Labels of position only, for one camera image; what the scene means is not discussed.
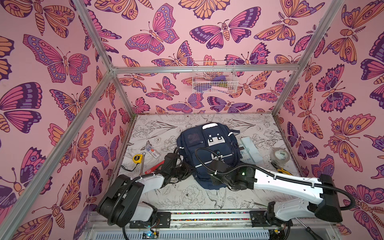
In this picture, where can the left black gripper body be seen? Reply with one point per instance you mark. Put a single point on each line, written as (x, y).
(186, 167)

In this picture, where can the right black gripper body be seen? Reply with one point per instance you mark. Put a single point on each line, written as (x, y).
(216, 167)

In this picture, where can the red thin booklet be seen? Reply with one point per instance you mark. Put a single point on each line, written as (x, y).
(154, 168)

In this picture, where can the navy blue student backpack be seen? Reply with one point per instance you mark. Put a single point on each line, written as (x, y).
(203, 144)

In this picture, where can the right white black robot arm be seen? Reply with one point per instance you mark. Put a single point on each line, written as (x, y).
(315, 197)

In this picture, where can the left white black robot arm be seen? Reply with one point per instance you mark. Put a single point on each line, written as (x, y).
(122, 204)

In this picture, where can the id card badge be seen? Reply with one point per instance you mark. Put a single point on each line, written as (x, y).
(151, 150)

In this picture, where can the clear plastic pouch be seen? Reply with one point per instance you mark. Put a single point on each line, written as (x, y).
(250, 153)

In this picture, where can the silver wrench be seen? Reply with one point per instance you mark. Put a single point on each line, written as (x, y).
(142, 161)

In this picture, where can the yellow tape measure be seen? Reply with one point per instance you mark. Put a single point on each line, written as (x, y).
(137, 159)

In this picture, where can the clear tape roll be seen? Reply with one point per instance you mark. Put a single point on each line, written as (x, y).
(280, 156)

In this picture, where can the yellow handled pliers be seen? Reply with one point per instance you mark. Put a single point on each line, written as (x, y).
(280, 169)

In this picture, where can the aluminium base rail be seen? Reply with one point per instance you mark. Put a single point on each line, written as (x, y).
(210, 225)

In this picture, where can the white wire wall basket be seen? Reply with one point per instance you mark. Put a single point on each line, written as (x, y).
(214, 79)

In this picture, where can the black handled screwdriver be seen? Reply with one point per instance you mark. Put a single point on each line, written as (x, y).
(310, 231)

